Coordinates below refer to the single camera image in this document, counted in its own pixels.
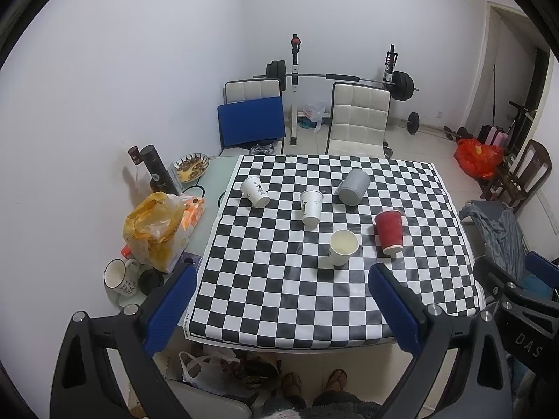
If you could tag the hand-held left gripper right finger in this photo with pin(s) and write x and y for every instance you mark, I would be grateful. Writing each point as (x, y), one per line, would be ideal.
(395, 310)

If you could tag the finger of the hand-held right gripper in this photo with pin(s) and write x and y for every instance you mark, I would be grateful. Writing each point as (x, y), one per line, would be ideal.
(493, 275)
(541, 262)

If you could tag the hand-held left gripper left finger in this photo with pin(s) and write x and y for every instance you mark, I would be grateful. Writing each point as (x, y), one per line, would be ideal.
(168, 310)

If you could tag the red paper cup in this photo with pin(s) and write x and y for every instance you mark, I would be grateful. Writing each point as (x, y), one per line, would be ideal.
(388, 231)

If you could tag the small black cup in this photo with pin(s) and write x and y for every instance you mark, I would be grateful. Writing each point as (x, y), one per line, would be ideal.
(150, 280)

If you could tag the cream paper cup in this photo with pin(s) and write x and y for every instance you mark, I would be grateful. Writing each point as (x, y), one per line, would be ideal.
(343, 248)

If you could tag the grey cup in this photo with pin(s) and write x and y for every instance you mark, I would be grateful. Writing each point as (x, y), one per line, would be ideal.
(353, 187)

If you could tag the white printed paper cup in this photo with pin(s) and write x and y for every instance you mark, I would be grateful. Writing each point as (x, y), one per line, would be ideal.
(312, 207)
(255, 191)

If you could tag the grey cloth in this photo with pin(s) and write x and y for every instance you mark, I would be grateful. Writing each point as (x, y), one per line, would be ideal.
(502, 235)

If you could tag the purple flat box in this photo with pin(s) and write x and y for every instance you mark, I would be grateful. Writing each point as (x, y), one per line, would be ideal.
(188, 259)

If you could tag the white printed mug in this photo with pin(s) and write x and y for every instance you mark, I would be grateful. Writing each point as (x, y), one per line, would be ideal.
(118, 280)

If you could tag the white plastic bag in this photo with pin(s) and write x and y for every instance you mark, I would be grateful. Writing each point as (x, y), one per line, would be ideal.
(205, 369)

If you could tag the yellow plastic bag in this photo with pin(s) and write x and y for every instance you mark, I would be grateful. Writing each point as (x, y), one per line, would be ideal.
(157, 231)

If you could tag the dark wooden chair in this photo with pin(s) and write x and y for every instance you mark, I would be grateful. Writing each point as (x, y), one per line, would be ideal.
(522, 174)

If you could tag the person's right foot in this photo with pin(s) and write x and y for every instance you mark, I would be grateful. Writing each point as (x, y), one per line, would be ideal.
(336, 380)

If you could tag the person's foot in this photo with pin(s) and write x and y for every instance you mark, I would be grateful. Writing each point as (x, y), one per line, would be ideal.
(336, 380)
(290, 386)

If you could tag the grey stool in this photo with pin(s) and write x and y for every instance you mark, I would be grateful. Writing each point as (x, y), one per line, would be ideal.
(214, 399)

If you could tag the black white checkered mat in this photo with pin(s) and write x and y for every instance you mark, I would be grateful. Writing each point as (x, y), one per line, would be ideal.
(279, 297)

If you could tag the person's dark pants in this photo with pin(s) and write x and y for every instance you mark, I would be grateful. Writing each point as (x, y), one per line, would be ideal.
(332, 405)

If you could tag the red plastic bag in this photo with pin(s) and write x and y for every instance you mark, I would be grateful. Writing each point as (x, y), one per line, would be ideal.
(478, 155)

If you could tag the person's left foot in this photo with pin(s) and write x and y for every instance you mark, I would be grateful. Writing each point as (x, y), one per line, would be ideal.
(290, 386)

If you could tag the pink suitcase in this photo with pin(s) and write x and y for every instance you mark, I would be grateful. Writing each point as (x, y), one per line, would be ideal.
(493, 136)

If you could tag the dark cylindrical bottle box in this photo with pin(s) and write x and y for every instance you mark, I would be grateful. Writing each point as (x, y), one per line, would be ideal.
(158, 170)

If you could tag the plate of snacks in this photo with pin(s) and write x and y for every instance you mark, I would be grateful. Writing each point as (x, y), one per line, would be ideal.
(191, 168)

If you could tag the black kick scooter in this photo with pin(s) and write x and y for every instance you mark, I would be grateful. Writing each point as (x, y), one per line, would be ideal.
(517, 118)

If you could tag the black dumbbell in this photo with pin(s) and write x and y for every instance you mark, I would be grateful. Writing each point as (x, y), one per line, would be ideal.
(412, 122)

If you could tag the glass ashtray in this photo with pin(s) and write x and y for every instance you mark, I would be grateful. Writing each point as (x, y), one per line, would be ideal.
(264, 146)

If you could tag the white padded chair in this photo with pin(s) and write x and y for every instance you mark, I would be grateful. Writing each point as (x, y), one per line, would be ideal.
(358, 118)
(253, 91)

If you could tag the blue board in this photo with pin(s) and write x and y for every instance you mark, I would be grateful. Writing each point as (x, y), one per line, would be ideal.
(251, 124)

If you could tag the clear plastic bag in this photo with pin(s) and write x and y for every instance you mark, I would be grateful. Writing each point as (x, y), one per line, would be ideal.
(316, 113)

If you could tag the black barbell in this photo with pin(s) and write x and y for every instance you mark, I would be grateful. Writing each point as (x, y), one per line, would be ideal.
(340, 77)

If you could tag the barbell rack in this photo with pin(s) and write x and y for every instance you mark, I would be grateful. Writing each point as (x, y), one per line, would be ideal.
(295, 78)

